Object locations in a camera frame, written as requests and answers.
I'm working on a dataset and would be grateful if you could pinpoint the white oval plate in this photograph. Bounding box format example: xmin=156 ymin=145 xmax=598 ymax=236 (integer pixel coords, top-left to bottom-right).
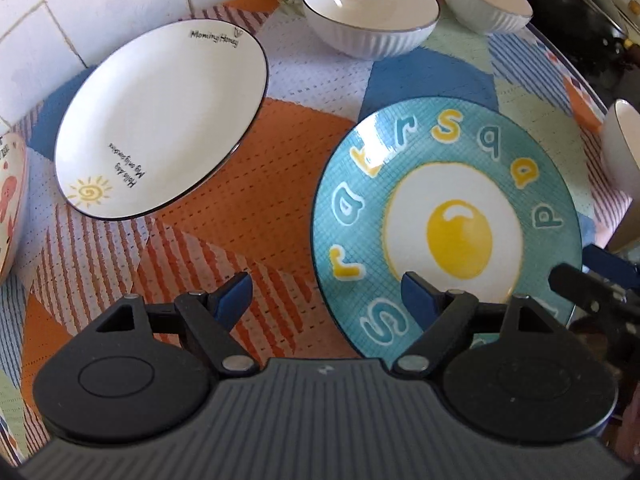
xmin=54 ymin=20 xmax=268 ymax=221

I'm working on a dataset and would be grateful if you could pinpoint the black wok with lid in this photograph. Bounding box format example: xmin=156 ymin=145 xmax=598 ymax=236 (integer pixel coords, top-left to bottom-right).
xmin=527 ymin=0 xmax=639 ymax=107

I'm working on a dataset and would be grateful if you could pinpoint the small white bowl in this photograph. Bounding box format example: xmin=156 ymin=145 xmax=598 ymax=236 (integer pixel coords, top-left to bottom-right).
xmin=600 ymin=99 xmax=640 ymax=200

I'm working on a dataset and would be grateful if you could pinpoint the white ribbed bowl by bottles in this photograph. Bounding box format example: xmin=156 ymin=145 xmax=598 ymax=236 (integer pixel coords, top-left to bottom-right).
xmin=445 ymin=0 xmax=534 ymax=35

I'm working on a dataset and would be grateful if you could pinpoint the large white ribbed bowl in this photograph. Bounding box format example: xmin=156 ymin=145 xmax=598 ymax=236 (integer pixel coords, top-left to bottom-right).
xmin=302 ymin=0 xmax=440 ymax=61

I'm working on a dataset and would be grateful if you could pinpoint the blue egg plate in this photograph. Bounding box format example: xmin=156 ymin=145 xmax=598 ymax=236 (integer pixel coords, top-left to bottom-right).
xmin=311 ymin=96 xmax=582 ymax=362

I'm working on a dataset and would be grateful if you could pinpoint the pink rabbit bowl plate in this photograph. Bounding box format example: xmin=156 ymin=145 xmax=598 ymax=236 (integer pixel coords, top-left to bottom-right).
xmin=0 ymin=132 xmax=28 ymax=282

